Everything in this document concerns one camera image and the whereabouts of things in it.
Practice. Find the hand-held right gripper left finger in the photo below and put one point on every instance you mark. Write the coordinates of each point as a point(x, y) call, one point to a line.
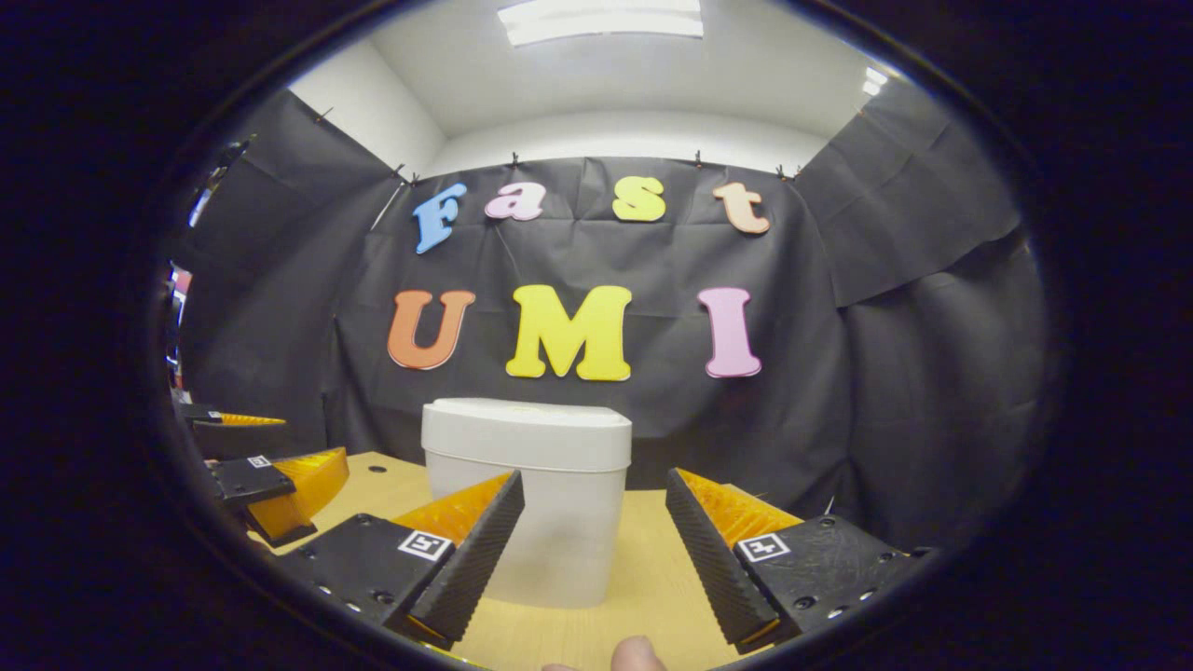
point(466, 568)

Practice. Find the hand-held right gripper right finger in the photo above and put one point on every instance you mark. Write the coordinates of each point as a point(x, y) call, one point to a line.
point(718, 568)

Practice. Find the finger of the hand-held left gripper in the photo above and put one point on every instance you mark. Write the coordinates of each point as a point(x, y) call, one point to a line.
point(298, 485)
point(238, 436)

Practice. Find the white desktop garbage bin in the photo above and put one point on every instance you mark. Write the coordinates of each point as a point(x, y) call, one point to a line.
point(531, 503)

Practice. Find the wooden desktop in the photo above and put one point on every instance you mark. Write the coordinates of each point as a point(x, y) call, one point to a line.
point(652, 578)

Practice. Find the computer monitor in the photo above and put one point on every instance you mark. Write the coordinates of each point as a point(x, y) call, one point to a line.
point(180, 284)

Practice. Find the long ceiling light panel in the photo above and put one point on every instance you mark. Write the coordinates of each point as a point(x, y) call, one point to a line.
point(601, 20)

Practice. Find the small ceiling light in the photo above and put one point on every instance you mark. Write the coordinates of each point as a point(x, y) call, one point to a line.
point(874, 81)

